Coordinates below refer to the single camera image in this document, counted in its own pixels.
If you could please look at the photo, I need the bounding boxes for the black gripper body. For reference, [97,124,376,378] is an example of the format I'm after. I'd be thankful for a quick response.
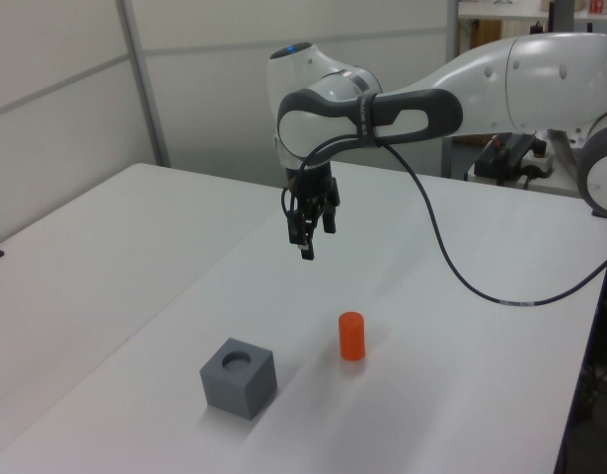
[284,162,342,209]

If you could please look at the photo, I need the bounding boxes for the orange cylinder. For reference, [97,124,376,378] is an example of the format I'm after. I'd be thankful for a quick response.
[338,310,367,362]

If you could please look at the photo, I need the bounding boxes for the grey block with round hole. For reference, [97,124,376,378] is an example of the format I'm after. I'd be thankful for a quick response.
[199,337,276,423]

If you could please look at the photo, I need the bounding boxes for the white power strip with plugs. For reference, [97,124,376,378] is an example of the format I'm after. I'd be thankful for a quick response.
[473,131,554,190]

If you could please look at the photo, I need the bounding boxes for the brown cardboard box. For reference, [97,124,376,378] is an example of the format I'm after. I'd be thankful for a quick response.
[468,19,504,53]

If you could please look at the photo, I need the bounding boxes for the white background desk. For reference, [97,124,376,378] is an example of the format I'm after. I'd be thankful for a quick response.
[457,0,607,37]

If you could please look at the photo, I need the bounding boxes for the black velcro cable strap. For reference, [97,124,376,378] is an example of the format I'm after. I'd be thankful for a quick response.
[353,92,384,150]

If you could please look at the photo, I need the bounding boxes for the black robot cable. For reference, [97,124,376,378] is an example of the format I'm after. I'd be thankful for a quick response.
[280,137,607,310]

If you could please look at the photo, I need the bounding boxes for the grey partition post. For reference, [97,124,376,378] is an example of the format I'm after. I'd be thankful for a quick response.
[443,0,470,180]

